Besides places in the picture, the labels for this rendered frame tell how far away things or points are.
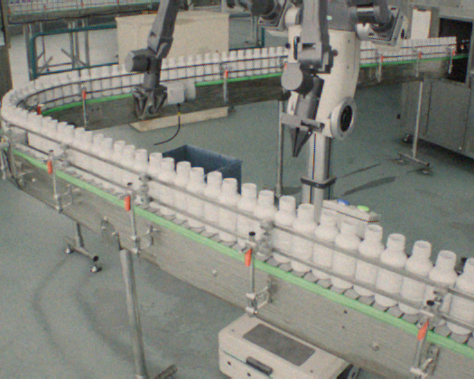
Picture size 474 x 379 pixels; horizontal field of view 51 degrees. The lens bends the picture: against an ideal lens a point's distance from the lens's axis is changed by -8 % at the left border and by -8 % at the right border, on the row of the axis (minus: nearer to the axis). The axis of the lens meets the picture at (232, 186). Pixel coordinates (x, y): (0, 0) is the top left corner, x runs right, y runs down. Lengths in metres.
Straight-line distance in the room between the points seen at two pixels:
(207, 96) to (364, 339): 2.32
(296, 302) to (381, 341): 0.24
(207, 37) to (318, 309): 4.78
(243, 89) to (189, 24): 2.39
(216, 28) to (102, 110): 3.03
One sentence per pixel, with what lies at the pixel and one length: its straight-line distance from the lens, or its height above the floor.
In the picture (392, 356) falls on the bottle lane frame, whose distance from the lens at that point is 1.26.
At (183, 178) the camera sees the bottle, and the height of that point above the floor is 1.13.
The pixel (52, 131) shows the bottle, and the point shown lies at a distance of 2.05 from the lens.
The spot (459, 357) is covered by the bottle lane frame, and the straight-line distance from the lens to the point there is 1.18.
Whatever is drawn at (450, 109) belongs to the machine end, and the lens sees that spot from 5.11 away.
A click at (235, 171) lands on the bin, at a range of 2.13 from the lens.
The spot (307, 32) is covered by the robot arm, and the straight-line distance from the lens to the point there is 1.34.
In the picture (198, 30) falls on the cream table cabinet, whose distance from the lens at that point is 5.79.
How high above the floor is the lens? 1.71
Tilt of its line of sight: 24 degrees down
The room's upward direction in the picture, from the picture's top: straight up
